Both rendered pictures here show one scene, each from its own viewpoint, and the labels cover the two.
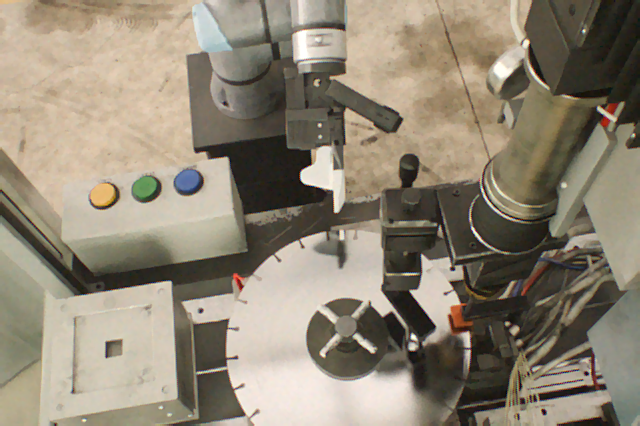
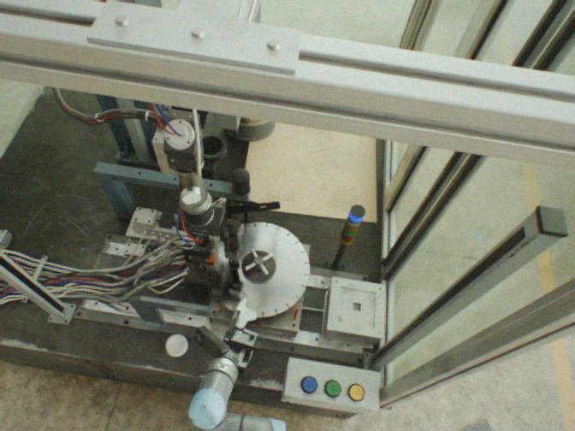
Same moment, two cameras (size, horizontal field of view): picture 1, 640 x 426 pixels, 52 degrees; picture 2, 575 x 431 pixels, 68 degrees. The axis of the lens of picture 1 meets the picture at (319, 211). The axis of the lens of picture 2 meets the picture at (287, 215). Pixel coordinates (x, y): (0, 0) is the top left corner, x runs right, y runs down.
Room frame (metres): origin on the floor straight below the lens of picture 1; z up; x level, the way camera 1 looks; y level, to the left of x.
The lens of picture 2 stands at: (0.81, 0.09, 2.24)
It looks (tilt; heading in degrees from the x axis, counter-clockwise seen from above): 60 degrees down; 185
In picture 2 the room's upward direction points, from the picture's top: 8 degrees clockwise
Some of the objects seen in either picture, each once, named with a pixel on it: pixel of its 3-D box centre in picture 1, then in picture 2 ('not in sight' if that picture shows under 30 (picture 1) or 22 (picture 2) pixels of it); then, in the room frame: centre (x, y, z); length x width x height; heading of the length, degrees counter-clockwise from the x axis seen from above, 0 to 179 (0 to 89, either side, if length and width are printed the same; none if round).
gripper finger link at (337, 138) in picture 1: (336, 145); (234, 326); (0.50, -0.03, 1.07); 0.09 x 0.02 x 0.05; 176
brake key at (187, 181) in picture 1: (188, 182); (309, 385); (0.58, 0.21, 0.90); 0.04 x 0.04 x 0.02
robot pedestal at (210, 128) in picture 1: (269, 182); not in sight; (0.88, 0.12, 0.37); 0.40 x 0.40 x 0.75; 4
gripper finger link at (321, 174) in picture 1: (322, 177); (246, 313); (0.46, -0.01, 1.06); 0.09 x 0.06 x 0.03; 176
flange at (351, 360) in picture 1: (346, 335); (258, 265); (0.27, -0.02, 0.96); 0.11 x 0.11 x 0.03
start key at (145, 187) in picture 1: (146, 189); (332, 388); (0.58, 0.28, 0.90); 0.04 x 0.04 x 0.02
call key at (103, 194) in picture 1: (104, 196); (356, 392); (0.57, 0.35, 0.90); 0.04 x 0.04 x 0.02
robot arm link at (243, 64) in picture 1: (239, 32); not in sight; (0.88, 0.11, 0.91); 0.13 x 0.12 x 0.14; 95
